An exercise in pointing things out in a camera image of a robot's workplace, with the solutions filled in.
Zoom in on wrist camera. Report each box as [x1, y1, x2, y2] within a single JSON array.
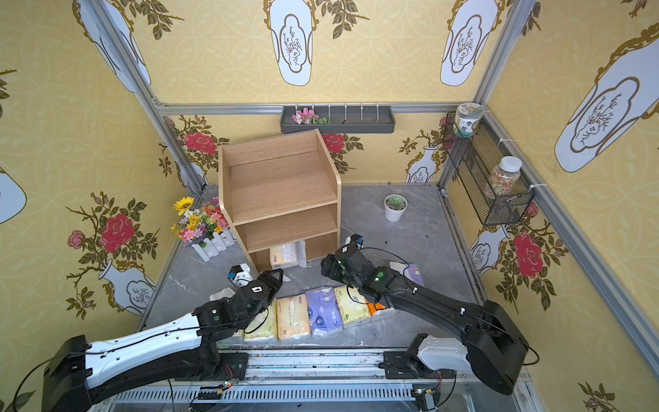
[[346, 233, 364, 249], [228, 264, 253, 288]]

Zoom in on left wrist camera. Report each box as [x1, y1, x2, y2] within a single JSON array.
[[228, 264, 253, 288]]

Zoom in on beige tissue pack bottom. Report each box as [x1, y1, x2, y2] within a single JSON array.
[[269, 240, 307, 270]]

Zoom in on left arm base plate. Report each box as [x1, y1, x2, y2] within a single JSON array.
[[200, 352, 249, 381]]

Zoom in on purple tissue pack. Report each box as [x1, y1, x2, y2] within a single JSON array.
[[305, 288, 343, 337]]

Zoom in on metal base rail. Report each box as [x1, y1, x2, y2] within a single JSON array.
[[92, 348, 544, 411]]

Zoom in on yellow green tissue pack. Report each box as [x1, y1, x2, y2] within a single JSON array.
[[334, 285, 372, 328]]

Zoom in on lavender tissue pack bottom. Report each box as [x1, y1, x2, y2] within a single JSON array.
[[389, 262, 424, 286]]

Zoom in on wooden three-tier shelf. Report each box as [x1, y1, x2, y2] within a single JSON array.
[[218, 130, 342, 271]]

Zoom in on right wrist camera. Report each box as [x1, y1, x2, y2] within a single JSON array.
[[346, 233, 364, 249]]

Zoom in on black wire wall basket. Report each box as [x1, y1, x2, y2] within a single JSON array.
[[443, 113, 535, 226]]

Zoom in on patterned jar white lid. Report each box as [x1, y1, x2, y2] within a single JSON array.
[[453, 102, 485, 137]]

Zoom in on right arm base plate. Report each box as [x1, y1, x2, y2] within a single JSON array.
[[379, 333, 433, 379]]

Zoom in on pale yellow tissue pack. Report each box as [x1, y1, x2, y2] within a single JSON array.
[[244, 302, 277, 342]]

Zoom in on artificial flower bouquet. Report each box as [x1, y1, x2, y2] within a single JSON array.
[[172, 197, 229, 244]]

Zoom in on glass jar white lid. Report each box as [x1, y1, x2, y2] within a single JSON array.
[[485, 156, 523, 200]]

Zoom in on white picket fence planter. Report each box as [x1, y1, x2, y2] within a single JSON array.
[[192, 228, 236, 262]]

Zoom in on grey wall tray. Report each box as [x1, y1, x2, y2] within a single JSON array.
[[280, 104, 396, 134]]

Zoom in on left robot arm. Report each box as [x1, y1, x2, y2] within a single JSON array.
[[41, 270, 283, 411]]

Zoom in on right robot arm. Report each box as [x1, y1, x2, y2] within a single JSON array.
[[321, 241, 530, 395]]

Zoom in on small potted cactus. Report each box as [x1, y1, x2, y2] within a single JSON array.
[[384, 194, 408, 222]]

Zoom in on pink flowers in tray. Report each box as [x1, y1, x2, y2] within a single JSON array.
[[291, 107, 329, 125]]

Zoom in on beige orange tissue pack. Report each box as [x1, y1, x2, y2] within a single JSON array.
[[276, 294, 311, 340]]

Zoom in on white green tissue pack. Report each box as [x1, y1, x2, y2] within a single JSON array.
[[209, 288, 235, 301]]

